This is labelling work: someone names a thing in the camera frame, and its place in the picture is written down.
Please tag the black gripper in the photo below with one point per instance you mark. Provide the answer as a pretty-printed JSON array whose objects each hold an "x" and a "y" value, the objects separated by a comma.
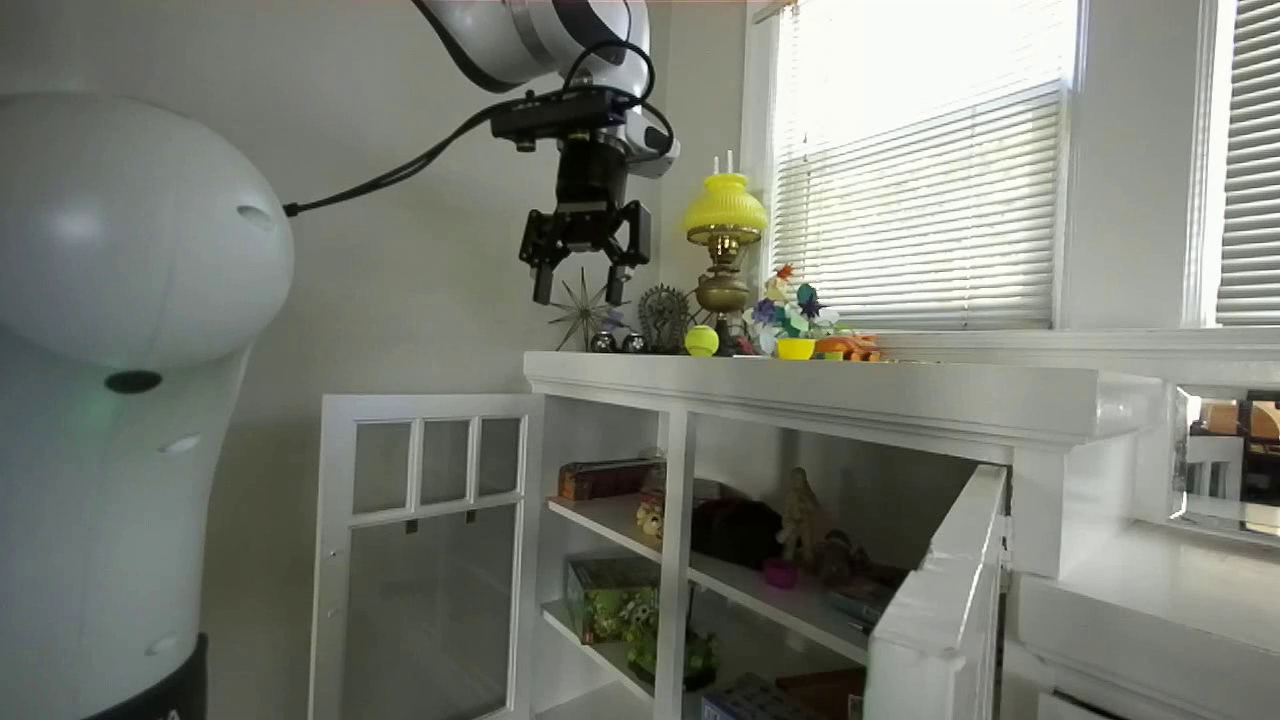
[{"x": 590, "y": 175}]

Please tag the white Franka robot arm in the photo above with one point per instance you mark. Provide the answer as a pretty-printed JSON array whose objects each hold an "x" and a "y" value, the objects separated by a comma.
[{"x": 132, "y": 243}]

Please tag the yellow cup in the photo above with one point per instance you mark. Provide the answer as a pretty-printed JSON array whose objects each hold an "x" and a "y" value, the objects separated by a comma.
[{"x": 796, "y": 351}]

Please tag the metal star ornament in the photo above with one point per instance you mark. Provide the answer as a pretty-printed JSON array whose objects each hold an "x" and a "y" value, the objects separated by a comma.
[{"x": 582, "y": 314}]

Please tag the dark small ornament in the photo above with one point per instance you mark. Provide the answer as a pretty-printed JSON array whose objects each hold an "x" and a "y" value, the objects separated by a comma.
[{"x": 616, "y": 340}]

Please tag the grey stone figurine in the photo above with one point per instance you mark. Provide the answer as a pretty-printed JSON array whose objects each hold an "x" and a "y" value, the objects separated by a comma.
[{"x": 663, "y": 321}]

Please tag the yellow shade brass lamp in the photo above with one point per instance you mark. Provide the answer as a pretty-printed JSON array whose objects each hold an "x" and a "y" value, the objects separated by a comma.
[{"x": 725, "y": 210}]

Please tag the yellow-green tennis ball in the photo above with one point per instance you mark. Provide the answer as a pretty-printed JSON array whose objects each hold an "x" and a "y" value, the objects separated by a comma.
[{"x": 701, "y": 340}]

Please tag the colourful toy pile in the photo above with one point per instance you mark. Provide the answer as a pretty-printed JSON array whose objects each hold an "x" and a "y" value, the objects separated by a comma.
[{"x": 785, "y": 307}]

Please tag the red board game box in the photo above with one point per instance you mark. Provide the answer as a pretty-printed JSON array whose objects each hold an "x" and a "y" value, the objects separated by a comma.
[{"x": 606, "y": 483}]

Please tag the white shelf cabinet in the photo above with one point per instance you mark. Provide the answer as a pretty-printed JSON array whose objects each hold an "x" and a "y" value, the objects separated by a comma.
[{"x": 800, "y": 395}]

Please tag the yellow plush toy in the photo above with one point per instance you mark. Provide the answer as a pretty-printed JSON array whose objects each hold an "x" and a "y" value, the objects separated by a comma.
[{"x": 651, "y": 522}]

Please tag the orange small toy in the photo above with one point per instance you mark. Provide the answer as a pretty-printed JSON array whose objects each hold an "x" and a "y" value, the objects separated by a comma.
[{"x": 850, "y": 351}]

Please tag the black bag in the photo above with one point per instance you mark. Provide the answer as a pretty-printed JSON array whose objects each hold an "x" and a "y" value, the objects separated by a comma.
[{"x": 734, "y": 532}]

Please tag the white window blind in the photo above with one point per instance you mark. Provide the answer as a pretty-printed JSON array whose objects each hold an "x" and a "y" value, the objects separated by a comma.
[
  {"x": 1254, "y": 162},
  {"x": 921, "y": 201}
]

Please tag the tan animal figurine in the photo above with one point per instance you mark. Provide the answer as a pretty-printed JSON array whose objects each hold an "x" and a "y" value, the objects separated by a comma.
[{"x": 804, "y": 514}]

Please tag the green picture box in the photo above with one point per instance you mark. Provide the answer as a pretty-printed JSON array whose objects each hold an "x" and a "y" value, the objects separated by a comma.
[{"x": 603, "y": 612}]

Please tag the white glass cabinet door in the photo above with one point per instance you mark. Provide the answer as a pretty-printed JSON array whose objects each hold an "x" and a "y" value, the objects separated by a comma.
[
  {"x": 932, "y": 627},
  {"x": 335, "y": 532}
]

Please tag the green plush toy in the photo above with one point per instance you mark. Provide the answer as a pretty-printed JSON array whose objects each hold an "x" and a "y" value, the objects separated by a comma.
[{"x": 675, "y": 655}]

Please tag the blue game box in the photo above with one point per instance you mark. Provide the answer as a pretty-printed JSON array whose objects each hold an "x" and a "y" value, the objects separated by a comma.
[{"x": 747, "y": 701}]

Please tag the red game box stack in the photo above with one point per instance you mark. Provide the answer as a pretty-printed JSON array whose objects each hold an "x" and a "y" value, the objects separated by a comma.
[{"x": 826, "y": 698}]

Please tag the white dresser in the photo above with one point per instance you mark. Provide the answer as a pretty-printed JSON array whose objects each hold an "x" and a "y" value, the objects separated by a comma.
[{"x": 1145, "y": 602}]

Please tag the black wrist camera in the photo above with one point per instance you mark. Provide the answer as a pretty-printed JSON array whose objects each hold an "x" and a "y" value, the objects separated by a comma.
[{"x": 560, "y": 116}]

